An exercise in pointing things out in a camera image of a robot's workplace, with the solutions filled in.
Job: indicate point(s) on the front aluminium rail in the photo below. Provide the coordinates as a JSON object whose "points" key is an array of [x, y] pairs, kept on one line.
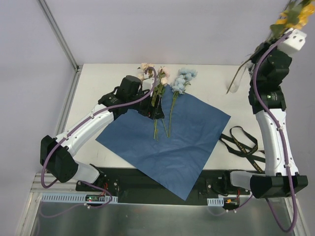
{"points": [[56, 183]]}

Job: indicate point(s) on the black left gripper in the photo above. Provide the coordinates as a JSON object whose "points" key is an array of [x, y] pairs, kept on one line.
{"points": [[152, 109]]}

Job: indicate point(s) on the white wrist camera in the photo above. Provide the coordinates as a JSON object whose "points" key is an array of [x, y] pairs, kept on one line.
{"points": [[148, 83], [294, 42]]}

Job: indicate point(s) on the left aluminium table rail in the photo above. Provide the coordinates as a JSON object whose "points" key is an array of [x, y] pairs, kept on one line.
{"points": [[68, 102]]}

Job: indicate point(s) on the blue wrapping paper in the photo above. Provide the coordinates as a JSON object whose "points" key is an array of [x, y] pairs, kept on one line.
{"points": [[173, 151]]}

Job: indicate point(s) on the blue flower bunch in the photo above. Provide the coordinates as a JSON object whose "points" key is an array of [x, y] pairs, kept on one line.
{"points": [[178, 87]]}

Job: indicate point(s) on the left white cable duct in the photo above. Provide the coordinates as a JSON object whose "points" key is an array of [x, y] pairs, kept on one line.
{"points": [[77, 198]]}

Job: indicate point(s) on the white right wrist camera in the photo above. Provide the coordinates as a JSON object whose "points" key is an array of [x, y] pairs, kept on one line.
{"points": [[294, 42]]}

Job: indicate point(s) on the clear glass vase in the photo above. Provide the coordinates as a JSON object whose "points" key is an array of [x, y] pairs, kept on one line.
{"points": [[236, 81]]}

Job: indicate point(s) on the left aluminium frame post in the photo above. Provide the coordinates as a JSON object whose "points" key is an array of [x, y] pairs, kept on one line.
{"points": [[58, 34]]}

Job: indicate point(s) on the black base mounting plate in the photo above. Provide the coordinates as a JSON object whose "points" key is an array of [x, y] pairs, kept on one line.
{"points": [[134, 187]]}

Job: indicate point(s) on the black ribbon gold lettering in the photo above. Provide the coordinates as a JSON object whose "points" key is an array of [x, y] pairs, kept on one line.
{"points": [[244, 150]]}

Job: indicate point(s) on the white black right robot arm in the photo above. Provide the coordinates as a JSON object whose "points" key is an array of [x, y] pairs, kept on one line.
{"points": [[281, 176]]}

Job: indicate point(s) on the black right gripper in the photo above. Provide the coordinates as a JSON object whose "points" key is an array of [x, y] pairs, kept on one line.
{"points": [[261, 48]]}

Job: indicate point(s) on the yellow flower bunch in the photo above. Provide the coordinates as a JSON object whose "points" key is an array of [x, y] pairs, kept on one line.
{"points": [[294, 17]]}

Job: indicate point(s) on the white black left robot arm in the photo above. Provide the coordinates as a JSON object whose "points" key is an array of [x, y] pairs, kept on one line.
{"points": [[57, 154]]}

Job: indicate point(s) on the right white cable duct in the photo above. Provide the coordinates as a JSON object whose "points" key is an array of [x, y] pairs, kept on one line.
{"points": [[215, 202]]}

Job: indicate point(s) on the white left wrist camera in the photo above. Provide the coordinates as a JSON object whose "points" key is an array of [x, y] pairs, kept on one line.
{"points": [[148, 83]]}

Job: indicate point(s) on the white cable duct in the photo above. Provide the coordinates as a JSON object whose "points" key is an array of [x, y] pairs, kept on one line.
{"points": [[77, 198], [215, 202]]}

